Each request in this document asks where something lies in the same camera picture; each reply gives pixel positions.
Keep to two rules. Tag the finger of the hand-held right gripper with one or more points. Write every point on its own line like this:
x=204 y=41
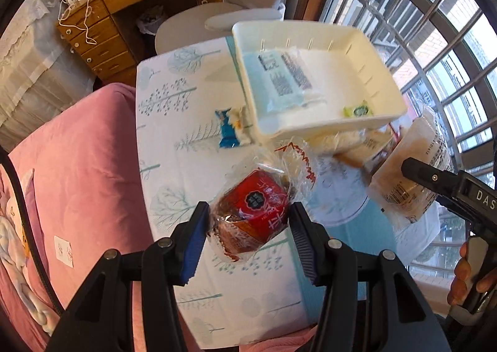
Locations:
x=427 y=177

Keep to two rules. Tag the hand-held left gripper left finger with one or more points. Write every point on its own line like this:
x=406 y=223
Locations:
x=194 y=247

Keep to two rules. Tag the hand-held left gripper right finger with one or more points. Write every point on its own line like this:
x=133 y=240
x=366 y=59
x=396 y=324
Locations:
x=305 y=247

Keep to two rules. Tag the cream bread packet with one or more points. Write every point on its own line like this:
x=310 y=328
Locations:
x=390 y=181

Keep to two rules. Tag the red label pastry clear wrapper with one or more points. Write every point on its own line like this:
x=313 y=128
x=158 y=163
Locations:
x=260 y=200

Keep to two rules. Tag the white plastic basket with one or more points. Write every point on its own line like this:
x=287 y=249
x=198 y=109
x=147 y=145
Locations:
x=341 y=76

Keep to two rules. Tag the person's right hand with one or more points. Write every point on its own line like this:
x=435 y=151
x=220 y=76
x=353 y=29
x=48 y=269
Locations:
x=458 y=282

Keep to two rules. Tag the teal placemat round print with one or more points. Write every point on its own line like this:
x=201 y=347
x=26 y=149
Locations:
x=349 y=235

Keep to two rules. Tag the small green candy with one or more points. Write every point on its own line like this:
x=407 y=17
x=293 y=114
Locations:
x=359 y=109

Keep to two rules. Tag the blue snack packet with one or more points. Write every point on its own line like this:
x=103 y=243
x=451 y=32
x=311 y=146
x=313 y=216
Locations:
x=227 y=131

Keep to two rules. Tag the pink blanket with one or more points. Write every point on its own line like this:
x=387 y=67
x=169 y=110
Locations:
x=85 y=189

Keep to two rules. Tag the white fabric label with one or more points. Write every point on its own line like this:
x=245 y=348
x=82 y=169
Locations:
x=64 y=251

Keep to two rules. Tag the light blue flat packet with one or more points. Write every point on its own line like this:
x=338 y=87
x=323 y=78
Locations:
x=268 y=92

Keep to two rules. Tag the window with metal grille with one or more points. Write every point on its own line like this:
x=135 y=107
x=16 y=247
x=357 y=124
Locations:
x=427 y=6

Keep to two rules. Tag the trash bin with bag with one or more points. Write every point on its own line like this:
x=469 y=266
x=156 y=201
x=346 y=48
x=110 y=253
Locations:
x=151 y=20

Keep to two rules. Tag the wooden desk with drawers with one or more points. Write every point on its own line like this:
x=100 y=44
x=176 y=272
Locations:
x=101 y=26

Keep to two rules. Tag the bed with white lace cover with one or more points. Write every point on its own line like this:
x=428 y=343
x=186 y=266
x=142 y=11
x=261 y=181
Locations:
x=35 y=65

